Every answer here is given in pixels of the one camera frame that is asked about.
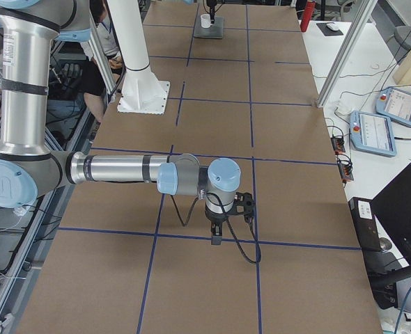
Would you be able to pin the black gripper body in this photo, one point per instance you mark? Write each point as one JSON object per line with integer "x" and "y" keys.
{"x": 216, "y": 219}
{"x": 210, "y": 11}

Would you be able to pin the orange relay board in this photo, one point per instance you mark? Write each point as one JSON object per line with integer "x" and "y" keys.
{"x": 345, "y": 173}
{"x": 338, "y": 144}

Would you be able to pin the white pedestal column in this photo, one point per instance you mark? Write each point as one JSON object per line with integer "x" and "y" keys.
{"x": 141, "y": 91}

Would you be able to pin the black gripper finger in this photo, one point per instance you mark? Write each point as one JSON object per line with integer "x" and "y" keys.
{"x": 212, "y": 15}
{"x": 216, "y": 234}

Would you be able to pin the seated person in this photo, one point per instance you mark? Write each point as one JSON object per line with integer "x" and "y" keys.
{"x": 92, "y": 84}

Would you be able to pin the far blue teach pendant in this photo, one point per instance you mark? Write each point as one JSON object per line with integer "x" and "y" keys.
{"x": 396, "y": 104}

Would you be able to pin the black open laptop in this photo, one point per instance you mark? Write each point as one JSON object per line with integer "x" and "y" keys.
{"x": 392, "y": 206}

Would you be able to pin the white ceramic cup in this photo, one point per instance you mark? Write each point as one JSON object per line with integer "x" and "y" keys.
{"x": 206, "y": 21}

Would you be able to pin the grey closed laptop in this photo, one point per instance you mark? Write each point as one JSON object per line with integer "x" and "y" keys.
{"x": 216, "y": 31}

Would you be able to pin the aluminium frame post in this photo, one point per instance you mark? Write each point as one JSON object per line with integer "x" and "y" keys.
{"x": 350, "y": 40}

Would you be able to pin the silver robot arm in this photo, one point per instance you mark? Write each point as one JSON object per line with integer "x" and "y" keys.
{"x": 28, "y": 169}

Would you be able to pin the black computer box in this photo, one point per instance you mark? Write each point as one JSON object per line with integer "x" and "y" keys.
{"x": 363, "y": 219}

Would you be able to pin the red bottle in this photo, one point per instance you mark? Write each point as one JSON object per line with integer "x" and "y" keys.
{"x": 306, "y": 15}

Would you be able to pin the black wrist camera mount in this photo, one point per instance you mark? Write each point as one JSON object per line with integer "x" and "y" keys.
{"x": 243, "y": 204}

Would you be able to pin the black mouse pad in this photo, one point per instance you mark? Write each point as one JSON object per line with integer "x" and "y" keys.
{"x": 326, "y": 31}

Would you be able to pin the blue teach pendant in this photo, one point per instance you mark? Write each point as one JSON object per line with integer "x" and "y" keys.
{"x": 372, "y": 133}
{"x": 396, "y": 104}

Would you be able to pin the near blue teach pendant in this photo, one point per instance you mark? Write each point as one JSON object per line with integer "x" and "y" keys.
{"x": 372, "y": 133}

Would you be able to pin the white computer mouse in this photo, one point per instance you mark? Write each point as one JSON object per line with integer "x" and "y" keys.
{"x": 332, "y": 26}

